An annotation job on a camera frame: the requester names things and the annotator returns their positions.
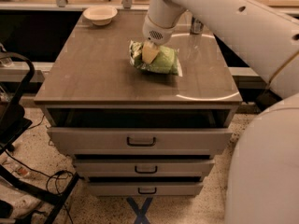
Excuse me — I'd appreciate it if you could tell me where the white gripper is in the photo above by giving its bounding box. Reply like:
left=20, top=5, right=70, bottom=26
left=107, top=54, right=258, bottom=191
left=142, top=15, right=176, bottom=64

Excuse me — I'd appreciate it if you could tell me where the green jalapeno chip bag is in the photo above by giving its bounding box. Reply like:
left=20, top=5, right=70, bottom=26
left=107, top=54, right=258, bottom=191
left=129, top=41, right=182, bottom=77

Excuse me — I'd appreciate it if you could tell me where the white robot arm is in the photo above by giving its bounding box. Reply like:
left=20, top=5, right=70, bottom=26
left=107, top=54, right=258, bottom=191
left=143, top=0, right=299, bottom=224

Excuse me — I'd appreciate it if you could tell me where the white paper bowl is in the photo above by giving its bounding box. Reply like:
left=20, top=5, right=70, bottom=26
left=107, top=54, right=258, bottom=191
left=83, top=6, right=118, bottom=26

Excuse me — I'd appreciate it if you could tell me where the silver slim drink can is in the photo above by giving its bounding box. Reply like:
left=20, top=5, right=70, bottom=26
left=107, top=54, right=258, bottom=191
left=190, top=17, right=204, bottom=35

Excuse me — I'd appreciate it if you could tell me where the grey drawer cabinet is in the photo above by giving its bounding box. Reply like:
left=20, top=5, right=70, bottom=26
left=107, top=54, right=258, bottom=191
left=35, top=10, right=242, bottom=185

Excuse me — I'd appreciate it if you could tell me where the top grey drawer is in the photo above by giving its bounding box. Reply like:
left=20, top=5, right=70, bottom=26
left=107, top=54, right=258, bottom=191
left=48, top=127, right=232, bottom=156

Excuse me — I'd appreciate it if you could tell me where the grey drawer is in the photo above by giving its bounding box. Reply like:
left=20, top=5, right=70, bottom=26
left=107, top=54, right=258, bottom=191
left=73, top=159, right=214, bottom=177
left=87, top=182, right=203, bottom=196
left=48, top=127, right=232, bottom=156

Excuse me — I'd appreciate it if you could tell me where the middle grey drawer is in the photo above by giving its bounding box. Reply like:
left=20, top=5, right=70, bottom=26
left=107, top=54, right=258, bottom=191
left=73, top=159, right=214, bottom=177

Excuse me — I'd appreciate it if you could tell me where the bottom grey drawer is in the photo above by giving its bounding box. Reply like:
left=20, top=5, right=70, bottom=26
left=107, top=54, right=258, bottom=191
left=87, top=182, right=203, bottom=196

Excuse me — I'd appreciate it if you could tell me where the black chair left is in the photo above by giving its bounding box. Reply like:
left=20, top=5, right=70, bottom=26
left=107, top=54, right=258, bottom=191
left=0, top=50, right=78, bottom=224

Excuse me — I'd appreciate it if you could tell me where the blue tape cross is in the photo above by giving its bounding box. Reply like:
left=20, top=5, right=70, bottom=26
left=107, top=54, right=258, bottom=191
left=126, top=197, right=152, bottom=224

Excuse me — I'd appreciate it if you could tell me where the black floor cable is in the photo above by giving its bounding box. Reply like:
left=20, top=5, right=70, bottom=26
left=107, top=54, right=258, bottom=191
left=0, top=147, right=76, bottom=224

